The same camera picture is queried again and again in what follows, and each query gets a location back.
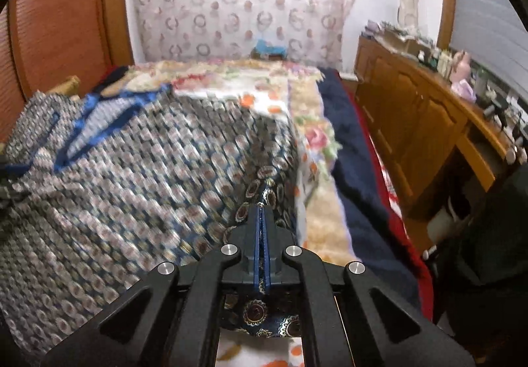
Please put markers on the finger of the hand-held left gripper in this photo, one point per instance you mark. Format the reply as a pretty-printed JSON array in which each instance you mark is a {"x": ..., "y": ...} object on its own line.
[{"x": 10, "y": 185}]

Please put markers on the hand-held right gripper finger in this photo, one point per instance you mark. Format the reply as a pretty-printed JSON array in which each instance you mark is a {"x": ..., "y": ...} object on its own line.
[
  {"x": 265, "y": 251},
  {"x": 258, "y": 251}
]

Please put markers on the navy patterned silky garment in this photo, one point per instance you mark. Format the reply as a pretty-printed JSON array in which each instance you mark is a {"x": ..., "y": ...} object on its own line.
[{"x": 136, "y": 185}]

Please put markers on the mustard yellow pillow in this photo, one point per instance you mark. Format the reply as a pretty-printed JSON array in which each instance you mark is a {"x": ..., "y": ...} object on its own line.
[{"x": 66, "y": 86}]

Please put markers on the navy blue blanket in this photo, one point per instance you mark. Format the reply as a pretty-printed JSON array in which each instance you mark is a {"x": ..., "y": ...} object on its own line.
[{"x": 367, "y": 185}]

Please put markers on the wooden louvered wardrobe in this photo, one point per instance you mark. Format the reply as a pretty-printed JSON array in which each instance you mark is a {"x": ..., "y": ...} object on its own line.
[{"x": 62, "y": 20}]

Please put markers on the teal cloth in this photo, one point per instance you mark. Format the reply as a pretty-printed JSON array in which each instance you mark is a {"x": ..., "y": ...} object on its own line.
[{"x": 269, "y": 49}]

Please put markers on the wooden dresser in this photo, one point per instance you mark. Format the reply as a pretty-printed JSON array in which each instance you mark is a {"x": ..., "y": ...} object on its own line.
[{"x": 416, "y": 115}]

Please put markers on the dark chair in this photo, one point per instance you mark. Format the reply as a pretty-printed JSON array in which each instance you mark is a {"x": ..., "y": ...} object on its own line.
[{"x": 491, "y": 260}]

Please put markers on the cardboard box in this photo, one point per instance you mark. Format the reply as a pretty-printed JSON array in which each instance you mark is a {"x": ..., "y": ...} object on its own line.
[{"x": 404, "y": 41}]

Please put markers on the pink doll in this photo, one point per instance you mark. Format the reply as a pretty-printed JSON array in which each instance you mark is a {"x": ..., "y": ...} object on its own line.
[{"x": 462, "y": 76}]

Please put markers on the grey window blind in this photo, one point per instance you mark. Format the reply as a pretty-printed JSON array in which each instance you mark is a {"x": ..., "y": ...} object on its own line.
[{"x": 491, "y": 16}]

